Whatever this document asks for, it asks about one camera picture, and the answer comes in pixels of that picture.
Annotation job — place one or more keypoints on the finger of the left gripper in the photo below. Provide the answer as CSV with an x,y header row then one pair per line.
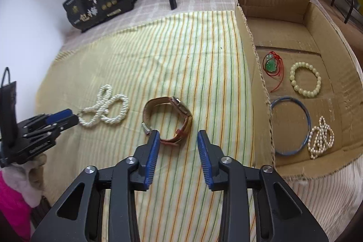
x,y
66,122
61,115

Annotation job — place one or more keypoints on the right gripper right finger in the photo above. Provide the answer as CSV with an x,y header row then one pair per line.
x,y
210,156

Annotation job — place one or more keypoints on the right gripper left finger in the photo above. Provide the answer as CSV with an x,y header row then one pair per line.
x,y
146,155

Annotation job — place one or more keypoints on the blue thin bangle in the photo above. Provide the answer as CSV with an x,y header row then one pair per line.
x,y
292,125

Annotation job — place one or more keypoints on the pink left sleeve forearm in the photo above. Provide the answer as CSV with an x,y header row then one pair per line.
x,y
16,211

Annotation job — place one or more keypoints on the left hand white glove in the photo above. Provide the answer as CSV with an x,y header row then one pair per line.
x,y
27,179

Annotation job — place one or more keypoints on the open cardboard box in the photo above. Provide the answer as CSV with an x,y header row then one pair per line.
x,y
293,48

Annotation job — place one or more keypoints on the black printed gift bag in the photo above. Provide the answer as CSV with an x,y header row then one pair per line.
x,y
86,14

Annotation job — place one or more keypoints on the checked beige bed sheet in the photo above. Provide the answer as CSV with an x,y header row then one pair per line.
x,y
143,12

